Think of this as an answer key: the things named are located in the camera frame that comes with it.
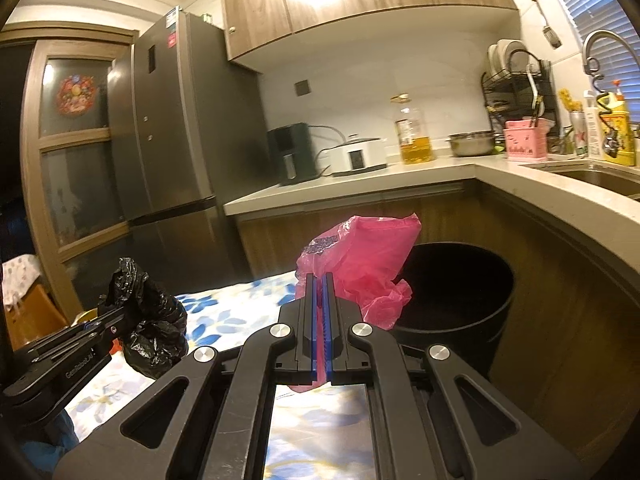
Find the black dish rack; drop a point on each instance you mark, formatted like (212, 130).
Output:
(500, 100)

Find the yellow detergent bottle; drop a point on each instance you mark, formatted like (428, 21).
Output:
(619, 135)

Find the dark grey refrigerator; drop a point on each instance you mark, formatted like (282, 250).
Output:
(175, 135)

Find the steel kitchen faucet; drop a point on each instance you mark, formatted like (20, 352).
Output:
(595, 40)

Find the white electric cooker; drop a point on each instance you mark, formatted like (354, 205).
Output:
(355, 157)

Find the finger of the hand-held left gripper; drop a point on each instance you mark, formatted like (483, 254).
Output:
(100, 336)
(100, 317)

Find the steel sink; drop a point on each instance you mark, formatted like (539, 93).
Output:
(600, 177)

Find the metal can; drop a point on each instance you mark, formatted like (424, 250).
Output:
(579, 135)

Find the black plastic bag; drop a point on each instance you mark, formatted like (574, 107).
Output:
(155, 330)

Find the hanging metal spatula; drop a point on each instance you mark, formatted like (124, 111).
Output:
(551, 35)

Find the dotted white cloth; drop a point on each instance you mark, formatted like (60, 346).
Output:
(20, 275)

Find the white plate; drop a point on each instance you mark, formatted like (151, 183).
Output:
(517, 55)
(495, 57)

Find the white pump bottle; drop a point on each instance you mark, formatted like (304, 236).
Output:
(594, 130)

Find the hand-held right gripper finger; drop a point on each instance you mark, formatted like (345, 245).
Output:
(316, 330)
(327, 330)

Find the yellow brush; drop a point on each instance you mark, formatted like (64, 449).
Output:
(570, 100)

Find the steel bowl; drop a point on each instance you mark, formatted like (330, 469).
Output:
(472, 144)

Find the pink plastic bag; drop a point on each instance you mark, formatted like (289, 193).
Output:
(365, 260)

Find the wooden chair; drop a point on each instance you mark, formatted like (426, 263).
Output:
(35, 315)

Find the black trash bin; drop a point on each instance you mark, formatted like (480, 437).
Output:
(460, 285)

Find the cooking oil bottle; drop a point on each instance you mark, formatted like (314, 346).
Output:
(412, 145)

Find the window blinds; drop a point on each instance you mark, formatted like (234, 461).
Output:
(600, 10)

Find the dark wall socket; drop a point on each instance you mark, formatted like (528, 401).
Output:
(303, 88)

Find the pink utensil holder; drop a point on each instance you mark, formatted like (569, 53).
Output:
(525, 142)

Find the red round door decoration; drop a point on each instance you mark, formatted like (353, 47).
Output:
(75, 95)

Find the floral cloth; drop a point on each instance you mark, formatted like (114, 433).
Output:
(225, 305)

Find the black air fryer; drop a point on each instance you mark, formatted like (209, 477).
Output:
(290, 150)

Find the wooden base cabinets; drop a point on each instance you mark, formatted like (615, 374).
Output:
(550, 285)

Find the wooden glass door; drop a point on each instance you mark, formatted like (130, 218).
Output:
(70, 185)

